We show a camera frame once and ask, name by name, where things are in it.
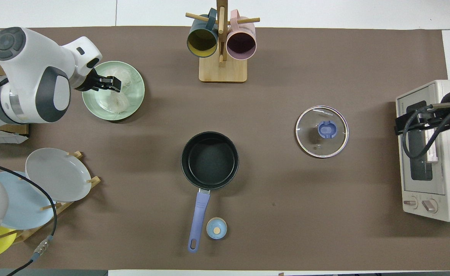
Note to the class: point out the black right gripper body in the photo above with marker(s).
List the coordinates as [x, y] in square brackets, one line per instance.
[441, 115]

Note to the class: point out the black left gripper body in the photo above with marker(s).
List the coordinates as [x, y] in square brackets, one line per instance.
[85, 80]

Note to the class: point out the white vermicelli bundle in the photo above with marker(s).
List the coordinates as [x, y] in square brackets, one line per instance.
[117, 101]

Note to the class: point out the glass lid purple knob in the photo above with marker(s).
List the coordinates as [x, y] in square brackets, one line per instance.
[309, 142]

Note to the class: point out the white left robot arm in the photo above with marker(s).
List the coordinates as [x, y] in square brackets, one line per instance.
[29, 76]

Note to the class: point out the light green plate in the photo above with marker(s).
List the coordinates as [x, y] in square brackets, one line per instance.
[133, 99]

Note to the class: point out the grey plate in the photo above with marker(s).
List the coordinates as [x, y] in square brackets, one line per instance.
[56, 174]

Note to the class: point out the wooden plate rack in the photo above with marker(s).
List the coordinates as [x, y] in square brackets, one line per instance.
[66, 207]

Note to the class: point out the light blue plate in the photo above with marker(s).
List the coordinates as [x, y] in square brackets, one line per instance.
[22, 207]

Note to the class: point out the beige toaster oven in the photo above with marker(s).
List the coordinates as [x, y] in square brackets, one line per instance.
[447, 191]

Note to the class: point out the dark teal mug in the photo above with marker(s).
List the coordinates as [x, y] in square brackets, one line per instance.
[202, 42]

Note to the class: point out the wooden mug tree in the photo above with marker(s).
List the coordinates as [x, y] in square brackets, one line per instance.
[223, 71]

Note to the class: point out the brown table mat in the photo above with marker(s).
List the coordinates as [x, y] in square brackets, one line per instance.
[305, 191]

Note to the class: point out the pink mug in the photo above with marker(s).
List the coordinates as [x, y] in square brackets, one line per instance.
[241, 44]

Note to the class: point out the small blue jar cork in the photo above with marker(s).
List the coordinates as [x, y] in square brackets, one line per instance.
[216, 228]

